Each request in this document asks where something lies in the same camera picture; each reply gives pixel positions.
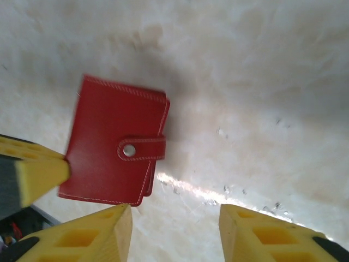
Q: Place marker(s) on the red-bordered snack packet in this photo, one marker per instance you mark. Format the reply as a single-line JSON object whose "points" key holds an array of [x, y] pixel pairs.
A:
{"points": [[103, 131]]}

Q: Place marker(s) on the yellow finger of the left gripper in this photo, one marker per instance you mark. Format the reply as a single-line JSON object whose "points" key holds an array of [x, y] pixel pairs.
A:
{"points": [[41, 177]]}

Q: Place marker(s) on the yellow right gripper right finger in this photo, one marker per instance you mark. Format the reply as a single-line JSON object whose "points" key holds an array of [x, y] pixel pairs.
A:
{"points": [[272, 245]]}

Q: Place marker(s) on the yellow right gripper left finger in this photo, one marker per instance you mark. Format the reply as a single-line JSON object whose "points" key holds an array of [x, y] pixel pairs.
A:
{"points": [[81, 245]]}

